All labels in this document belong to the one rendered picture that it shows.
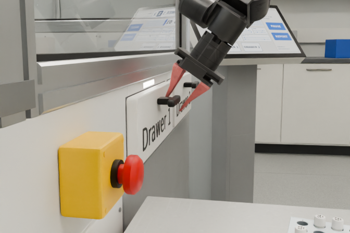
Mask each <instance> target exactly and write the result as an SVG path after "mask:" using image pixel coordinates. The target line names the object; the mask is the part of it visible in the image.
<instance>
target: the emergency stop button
mask: <svg viewBox="0 0 350 233"><path fill-rule="evenodd" d="M117 177H118V183H119V184H122V185H123V190H124V192H125V193H126V194H128V195H135V194H136V193H137V192H139V191H140V190H141V188H142V184H143V178H144V164H143V160H142V159H141V158H140V157H139V156H138V155H134V154H131V155H129V156H127V158H126V160H125V163H124V164H120V165H119V168H118V175H117Z"/></svg>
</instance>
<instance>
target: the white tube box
mask: <svg viewBox="0 0 350 233"><path fill-rule="evenodd" d="M296 226H304V227H306V229H307V233H350V225H343V230H342V231H335V230H333V229H332V223H330V222H326V225H325V228H317V227H315V226H314V220H312V219H305V218H298V217H291V218H290V223H289V227H288V231H287V233H295V227H296Z"/></svg>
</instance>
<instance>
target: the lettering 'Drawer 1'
mask: <svg viewBox="0 0 350 233"><path fill-rule="evenodd" d="M168 111H169V124H168V125H170V108H169V109H168ZM162 120H163V124H162ZM163 125H164V118H162V119H161V132H163V131H164V129H163V130H162V126H163ZM153 128H154V131H153V133H152V142H154V140H155V126H154V125H153V127H152V128H150V129H149V145H150V132H151V130H153ZM145 130H146V132H147V143H148V130H147V128H146V127H145V128H144V129H143V152H144V150H145V149H146V148H147V143H146V146H145V147H144V131H145ZM158 132H159V135H160V120H159V122H158V125H157V124H156V133H157V137H158ZM153 134H154V139H153Z"/></svg>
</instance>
